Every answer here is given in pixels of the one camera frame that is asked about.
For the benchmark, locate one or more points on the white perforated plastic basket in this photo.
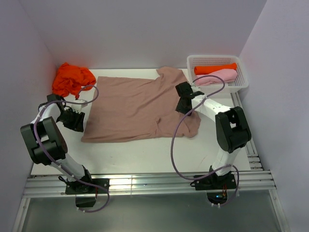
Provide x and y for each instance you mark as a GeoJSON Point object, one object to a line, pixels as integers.
{"type": "Point", "coordinates": [240, 82]}

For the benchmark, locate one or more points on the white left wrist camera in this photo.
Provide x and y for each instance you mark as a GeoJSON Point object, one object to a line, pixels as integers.
{"type": "Point", "coordinates": [78, 105]}

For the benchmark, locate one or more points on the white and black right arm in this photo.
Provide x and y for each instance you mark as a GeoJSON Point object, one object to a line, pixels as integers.
{"type": "Point", "coordinates": [232, 129]}

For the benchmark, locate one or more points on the rolled light pink t-shirt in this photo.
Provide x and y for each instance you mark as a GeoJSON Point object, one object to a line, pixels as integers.
{"type": "Point", "coordinates": [227, 75]}

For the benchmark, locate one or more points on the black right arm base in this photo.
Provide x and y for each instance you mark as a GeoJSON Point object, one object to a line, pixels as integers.
{"type": "Point", "coordinates": [216, 187]}

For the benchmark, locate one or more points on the crumpled orange t-shirt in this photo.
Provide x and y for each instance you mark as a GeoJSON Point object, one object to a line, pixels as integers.
{"type": "Point", "coordinates": [70, 79]}

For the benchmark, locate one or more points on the rolled orange t-shirt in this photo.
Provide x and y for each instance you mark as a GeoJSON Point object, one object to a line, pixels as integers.
{"type": "Point", "coordinates": [199, 70]}

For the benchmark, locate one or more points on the aluminium frame rail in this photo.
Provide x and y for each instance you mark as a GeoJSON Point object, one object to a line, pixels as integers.
{"type": "Point", "coordinates": [48, 186]}

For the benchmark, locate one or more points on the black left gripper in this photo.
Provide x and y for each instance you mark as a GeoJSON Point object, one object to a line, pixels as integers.
{"type": "Point", "coordinates": [77, 124]}

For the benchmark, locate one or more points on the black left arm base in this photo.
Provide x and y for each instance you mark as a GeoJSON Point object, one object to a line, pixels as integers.
{"type": "Point", "coordinates": [86, 196]}

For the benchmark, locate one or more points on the dusty pink t-shirt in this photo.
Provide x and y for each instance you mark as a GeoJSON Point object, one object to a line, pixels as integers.
{"type": "Point", "coordinates": [129, 109]}

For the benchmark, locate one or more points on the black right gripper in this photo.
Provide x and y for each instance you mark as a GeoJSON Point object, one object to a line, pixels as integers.
{"type": "Point", "coordinates": [179, 107]}

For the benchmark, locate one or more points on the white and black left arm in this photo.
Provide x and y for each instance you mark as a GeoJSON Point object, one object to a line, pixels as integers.
{"type": "Point", "coordinates": [46, 145]}

